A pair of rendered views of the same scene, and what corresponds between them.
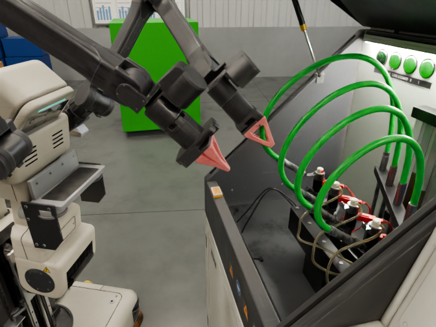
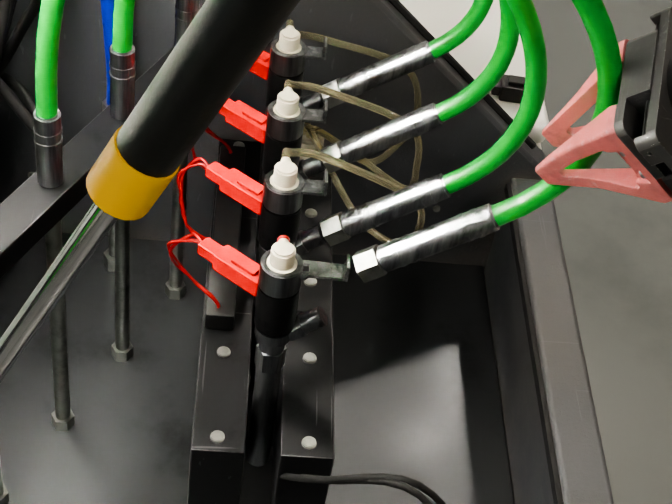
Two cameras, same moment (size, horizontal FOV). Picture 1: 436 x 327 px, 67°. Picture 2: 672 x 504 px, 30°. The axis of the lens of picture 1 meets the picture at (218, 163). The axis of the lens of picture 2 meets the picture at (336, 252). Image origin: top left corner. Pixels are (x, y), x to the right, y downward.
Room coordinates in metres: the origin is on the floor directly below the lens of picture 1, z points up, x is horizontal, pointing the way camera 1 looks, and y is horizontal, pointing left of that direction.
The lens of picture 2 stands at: (1.37, -0.19, 1.69)
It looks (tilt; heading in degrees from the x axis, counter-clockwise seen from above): 44 degrees down; 186
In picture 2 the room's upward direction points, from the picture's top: 9 degrees clockwise
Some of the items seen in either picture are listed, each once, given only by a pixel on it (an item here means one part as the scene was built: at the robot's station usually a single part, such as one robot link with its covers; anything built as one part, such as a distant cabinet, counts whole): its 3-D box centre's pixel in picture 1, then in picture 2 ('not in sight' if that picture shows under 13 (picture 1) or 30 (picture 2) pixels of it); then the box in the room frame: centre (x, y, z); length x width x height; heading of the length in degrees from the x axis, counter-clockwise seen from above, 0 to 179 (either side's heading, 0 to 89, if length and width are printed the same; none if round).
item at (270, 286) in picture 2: (311, 204); (284, 369); (0.80, -0.27, 1.01); 0.05 x 0.03 x 0.21; 103
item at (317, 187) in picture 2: not in sight; (303, 182); (0.72, -0.28, 1.12); 0.03 x 0.02 x 0.01; 103
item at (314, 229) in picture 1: (330, 261); (262, 341); (0.68, -0.31, 0.91); 0.34 x 0.10 x 0.15; 13
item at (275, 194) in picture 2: (325, 220); (286, 287); (0.72, -0.29, 1.01); 0.05 x 0.03 x 0.21; 103
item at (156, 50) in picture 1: (157, 75); not in sight; (4.28, 0.77, 0.65); 0.95 x 0.86 x 1.30; 103
